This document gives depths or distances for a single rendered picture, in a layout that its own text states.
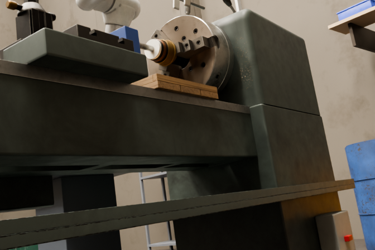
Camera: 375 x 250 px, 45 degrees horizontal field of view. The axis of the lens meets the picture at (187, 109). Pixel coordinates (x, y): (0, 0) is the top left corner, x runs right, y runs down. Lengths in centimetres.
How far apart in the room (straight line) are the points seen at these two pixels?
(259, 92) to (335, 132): 332
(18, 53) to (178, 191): 102
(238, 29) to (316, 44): 344
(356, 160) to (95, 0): 256
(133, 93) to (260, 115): 61
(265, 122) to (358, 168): 232
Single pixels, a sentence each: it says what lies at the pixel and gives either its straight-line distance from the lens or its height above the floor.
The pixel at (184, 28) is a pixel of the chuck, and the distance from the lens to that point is 167.
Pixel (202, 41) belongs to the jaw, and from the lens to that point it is 156.
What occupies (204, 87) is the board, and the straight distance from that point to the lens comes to 139.
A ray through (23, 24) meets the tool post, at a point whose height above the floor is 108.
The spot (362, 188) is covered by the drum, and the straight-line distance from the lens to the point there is 388.
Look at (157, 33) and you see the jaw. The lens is 170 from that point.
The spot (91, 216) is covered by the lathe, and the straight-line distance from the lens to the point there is 81.
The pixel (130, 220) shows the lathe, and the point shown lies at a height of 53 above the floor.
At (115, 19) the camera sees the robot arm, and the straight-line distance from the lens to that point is 216.
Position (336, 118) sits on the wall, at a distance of 492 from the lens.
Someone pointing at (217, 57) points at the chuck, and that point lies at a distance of 158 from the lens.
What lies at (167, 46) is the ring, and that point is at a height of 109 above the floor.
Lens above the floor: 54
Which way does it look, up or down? 12 degrees up
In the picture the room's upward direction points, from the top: 8 degrees counter-clockwise
